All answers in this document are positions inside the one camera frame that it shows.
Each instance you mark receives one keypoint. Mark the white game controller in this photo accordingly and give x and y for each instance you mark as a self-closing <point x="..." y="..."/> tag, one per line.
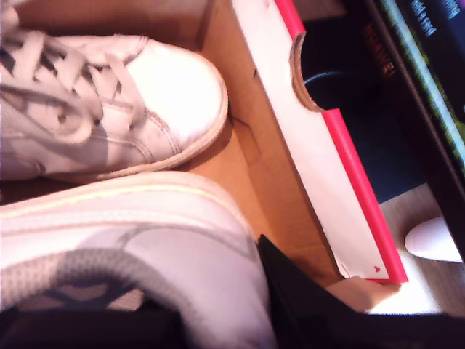
<point x="432" y="240"/>

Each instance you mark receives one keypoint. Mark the large wide computer monitor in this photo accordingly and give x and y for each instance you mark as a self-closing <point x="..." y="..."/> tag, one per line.
<point x="436" y="72"/>

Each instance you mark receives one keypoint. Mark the red cardboard shoebox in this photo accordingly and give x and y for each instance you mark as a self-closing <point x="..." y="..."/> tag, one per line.
<point x="254" y="181"/>

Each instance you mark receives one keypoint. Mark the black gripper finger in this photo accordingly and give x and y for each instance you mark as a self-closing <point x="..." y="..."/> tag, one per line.
<point x="91" y="331"/>
<point x="301" y="301"/>

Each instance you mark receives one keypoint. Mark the white leather sneaker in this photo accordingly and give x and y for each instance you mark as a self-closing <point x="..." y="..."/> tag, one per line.
<point x="145" y="218"/>
<point x="163" y="91"/>

